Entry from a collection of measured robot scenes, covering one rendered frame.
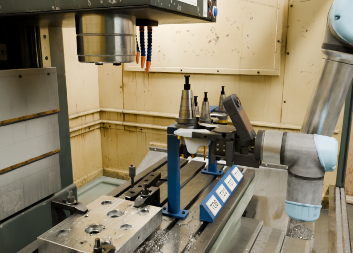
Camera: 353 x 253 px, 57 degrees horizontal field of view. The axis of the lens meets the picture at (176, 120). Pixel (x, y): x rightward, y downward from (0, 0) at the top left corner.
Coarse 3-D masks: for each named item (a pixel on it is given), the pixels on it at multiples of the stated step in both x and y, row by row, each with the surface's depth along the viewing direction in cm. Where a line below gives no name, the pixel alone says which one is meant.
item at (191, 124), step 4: (176, 116) 82; (196, 116) 82; (176, 120) 81; (180, 120) 80; (184, 120) 79; (188, 120) 79; (192, 120) 79; (196, 120) 82; (176, 124) 81; (180, 124) 81; (184, 124) 80; (188, 124) 80; (192, 124) 80; (196, 124) 82; (184, 128) 80; (188, 128) 80; (192, 128) 80
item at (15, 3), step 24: (0, 0) 86; (24, 0) 83; (48, 0) 79; (72, 0) 76; (96, 0) 74; (120, 0) 71; (144, 0) 69; (168, 0) 76; (24, 24) 115; (48, 24) 115; (72, 24) 115
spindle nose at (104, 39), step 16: (80, 16) 82; (96, 16) 80; (112, 16) 81; (128, 16) 84; (80, 32) 83; (96, 32) 81; (112, 32) 82; (128, 32) 85; (80, 48) 84; (96, 48) 82; (112, 48) 83; (128, 48) 85
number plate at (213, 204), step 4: (212, 196) 120; (208, 200) 117; (212, 200) 119; (216, 200) 121; (208, 204) 115; (212, 204) 117; (216, 204) 119; (212, 208) 116; (216, 208) 118; (212, 212) 114; (216, 212) 116
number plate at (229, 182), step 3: (228, 177) 139; (231, 177) 141; (225, 180) 135; (228, 180) 137; (231, 180) 139; (225, 183) 134; (228, 183) 135; (231, 183) 138; (234, 183) 140; (228, 186) 134; (231, 186) 136; (234, 186) 138; (231, 189) 134
